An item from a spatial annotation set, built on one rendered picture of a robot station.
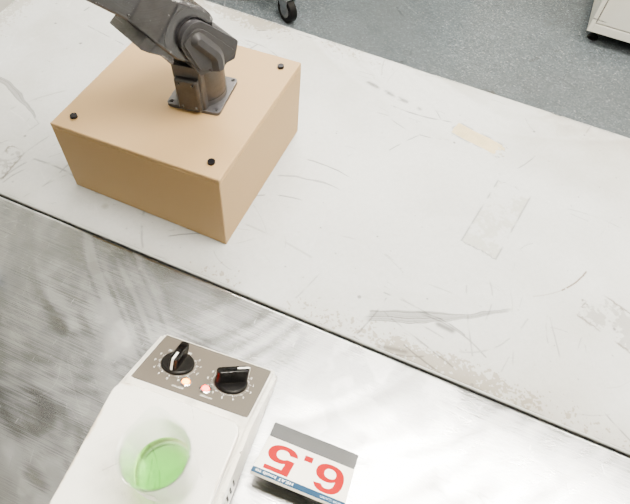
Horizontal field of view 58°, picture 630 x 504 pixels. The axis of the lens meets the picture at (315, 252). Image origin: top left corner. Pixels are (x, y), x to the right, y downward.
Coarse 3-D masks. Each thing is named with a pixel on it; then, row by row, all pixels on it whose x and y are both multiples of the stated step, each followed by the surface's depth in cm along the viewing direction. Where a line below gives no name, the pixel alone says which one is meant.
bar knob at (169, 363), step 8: (184, 344) 56; (176, 352) 54; (184, 352) 55; (168, 360) 55; (176, 360) 54; (184, 360) 56; (192, 360) 56; (168, 368) 54; (176, 368) 54; (184, 368) 55; (192, 368) 55
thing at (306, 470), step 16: (272, 448) 55; (288, 448) 56; (272, 464) 53; (288, 464) 54; (304, 464) 54; (320, 464) 55; (304, 480) 52; (320, 480) 53; (336, 480) 53; (336, 496) 51
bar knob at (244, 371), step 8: (224, 368) 54; (232, 368) 54; (240, 368) 54; (248, 368) 55; (216, 376) 54; (224, 376) 54; (232, 376) 54; (240, 376) 54; (248, 376) 55; (216, 384) 54; (224, 384) 54; (232, 384) 54; (240, 384) 55; (224, 392) 54; (232, 392) 54; (240, 392) 54
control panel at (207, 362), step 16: (160, 352) 57; (192, 352) 58; (208, 352) 58; (144, 368) 54; (160, 368) 55; (208, 368) 56; (256, 368) 58; (160, 384) 53; (176, 384) 53; (192, 384) 54; (208, 384) 54; (256, 384) 56; (208, 400) 52; (224, 400) 53; (240, 400) 53
